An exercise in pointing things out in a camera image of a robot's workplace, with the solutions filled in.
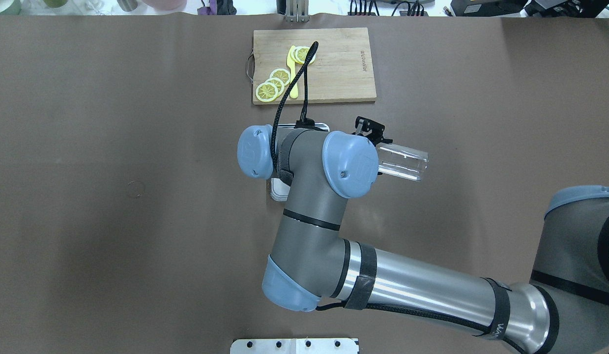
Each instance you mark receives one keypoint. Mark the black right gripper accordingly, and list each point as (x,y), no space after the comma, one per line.
(368,127)

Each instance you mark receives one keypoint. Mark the glass sauce bottle metal spout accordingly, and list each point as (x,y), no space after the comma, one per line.
(403,162)

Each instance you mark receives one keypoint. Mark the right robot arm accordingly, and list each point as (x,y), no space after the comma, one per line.
(562,309)

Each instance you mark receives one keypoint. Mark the silver kitchen scale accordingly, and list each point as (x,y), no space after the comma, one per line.
(277,189)

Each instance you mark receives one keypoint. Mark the wooden cutting board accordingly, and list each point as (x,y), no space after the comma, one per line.
(342,72)

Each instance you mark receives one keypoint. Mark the lemon slice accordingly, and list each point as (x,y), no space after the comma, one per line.
(281,73)
(279,84)
(266,92)
(299,54)

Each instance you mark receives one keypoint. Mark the white mounting plate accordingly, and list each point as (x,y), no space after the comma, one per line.
(296,346)

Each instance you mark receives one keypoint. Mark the aluminium frame post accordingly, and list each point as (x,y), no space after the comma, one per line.
(296,11)

